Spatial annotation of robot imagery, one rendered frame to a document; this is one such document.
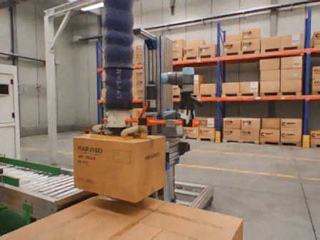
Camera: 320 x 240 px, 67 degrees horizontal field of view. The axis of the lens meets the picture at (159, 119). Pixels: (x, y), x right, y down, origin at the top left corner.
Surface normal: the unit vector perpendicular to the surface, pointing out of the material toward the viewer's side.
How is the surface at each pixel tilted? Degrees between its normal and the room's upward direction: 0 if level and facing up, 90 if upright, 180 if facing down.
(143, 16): 90
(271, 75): 90
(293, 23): 90
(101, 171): 89
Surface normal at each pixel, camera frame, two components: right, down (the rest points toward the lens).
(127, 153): -0.51, 0.04
